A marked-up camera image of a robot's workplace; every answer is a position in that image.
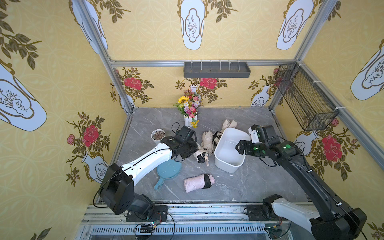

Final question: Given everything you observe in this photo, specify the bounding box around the white cup with pebbles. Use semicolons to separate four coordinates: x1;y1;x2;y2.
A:
151;129;166;145

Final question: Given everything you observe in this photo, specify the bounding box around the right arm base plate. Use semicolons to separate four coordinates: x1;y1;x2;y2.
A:
243;205;288;222

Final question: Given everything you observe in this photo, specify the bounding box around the pink umbrella front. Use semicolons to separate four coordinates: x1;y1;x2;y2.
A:
184;174;216;193

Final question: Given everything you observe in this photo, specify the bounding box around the black wire mesh basket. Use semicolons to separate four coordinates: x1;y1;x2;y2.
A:
275;63;339;131

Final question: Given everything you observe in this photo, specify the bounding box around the teal hand mirror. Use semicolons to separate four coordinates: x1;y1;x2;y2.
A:
154;160;182;191

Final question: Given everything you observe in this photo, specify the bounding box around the cream umbrella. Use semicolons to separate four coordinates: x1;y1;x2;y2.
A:
202;131;214;156

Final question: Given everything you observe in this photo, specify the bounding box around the grey wall shelf rack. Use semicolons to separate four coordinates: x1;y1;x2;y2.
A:
183;61;251;79

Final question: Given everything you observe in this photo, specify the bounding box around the flower bouquet in vase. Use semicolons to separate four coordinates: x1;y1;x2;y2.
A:
174;89;202;128

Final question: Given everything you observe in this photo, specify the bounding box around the beige umbrella black strap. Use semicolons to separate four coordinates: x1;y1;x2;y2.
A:
193;149;211;167

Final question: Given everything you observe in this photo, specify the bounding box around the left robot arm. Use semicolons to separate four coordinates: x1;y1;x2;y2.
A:
98;137;198;218

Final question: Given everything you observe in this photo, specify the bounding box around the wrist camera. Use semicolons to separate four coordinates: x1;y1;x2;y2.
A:
175;126;195;144
248;125;281;145

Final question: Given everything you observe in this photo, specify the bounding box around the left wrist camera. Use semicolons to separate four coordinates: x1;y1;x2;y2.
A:
175;126;195;144

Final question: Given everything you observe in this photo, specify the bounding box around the white plastic storage box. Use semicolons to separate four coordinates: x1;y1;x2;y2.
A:
214;128;251;174

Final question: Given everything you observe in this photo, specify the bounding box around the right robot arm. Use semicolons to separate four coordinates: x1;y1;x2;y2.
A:
236;140;367;240

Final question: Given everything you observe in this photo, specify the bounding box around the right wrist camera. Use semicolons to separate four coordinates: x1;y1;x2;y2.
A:
248;125;281;145

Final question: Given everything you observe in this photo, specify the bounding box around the beige folded umbrella back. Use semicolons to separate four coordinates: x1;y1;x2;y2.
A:
221;120;238;133

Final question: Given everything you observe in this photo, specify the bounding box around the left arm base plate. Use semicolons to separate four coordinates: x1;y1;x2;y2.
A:
126;205;168;223

